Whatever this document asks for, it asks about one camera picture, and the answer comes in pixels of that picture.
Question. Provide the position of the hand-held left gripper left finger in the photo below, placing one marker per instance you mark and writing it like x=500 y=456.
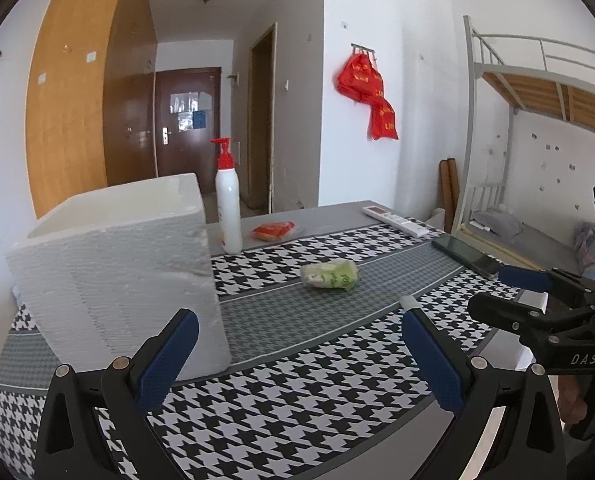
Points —
x=167 y=360

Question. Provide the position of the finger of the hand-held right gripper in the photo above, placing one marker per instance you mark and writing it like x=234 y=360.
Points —
x=507 y=312
x=522 y=277

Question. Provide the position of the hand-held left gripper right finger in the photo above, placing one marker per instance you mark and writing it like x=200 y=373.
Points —
x=432 y=360

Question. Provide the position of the white foam box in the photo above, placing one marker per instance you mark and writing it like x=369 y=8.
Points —
x=117 y=270

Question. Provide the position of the green white tissue packet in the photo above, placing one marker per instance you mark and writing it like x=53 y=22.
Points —
x=330 y=276

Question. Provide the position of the person's right hand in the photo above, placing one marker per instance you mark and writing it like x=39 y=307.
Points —
x=571 y=400

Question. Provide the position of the grey pillow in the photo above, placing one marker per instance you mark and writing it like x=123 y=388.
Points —
x=497 y=224

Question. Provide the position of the black smartphone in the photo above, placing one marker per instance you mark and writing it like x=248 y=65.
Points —
x=465 y=255

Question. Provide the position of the patterned blanket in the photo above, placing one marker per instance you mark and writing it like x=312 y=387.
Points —
x=587 y=247

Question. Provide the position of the wooden planks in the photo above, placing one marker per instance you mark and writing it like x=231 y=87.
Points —
x=450 y=190

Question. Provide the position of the houndstooth tablecloth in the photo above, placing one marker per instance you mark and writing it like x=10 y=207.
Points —
x=287 y=385

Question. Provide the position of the white remote control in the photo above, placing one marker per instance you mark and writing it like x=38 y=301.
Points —
x=395 y=220

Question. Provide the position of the white pump bottle red top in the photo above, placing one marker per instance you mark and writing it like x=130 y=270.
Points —
x=228 y=210

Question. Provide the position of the red snack packet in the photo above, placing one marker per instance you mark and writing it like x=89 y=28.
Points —
x=272 y=231

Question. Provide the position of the metal bunk bed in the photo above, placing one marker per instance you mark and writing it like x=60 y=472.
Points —
x=537 y=90

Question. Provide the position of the dark brown door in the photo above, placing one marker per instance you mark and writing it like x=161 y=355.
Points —
x=187 y=155

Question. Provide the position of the red hanging cloth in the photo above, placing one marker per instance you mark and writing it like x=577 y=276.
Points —
x=367 y=90

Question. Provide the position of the wooden wardrobe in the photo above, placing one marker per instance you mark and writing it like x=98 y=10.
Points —
x=77 y=110

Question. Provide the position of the wooden door frame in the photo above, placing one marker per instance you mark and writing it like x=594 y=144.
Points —
x=272 y=110

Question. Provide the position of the wall hook rack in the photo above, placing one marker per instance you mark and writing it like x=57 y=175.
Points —
x=362 y=48

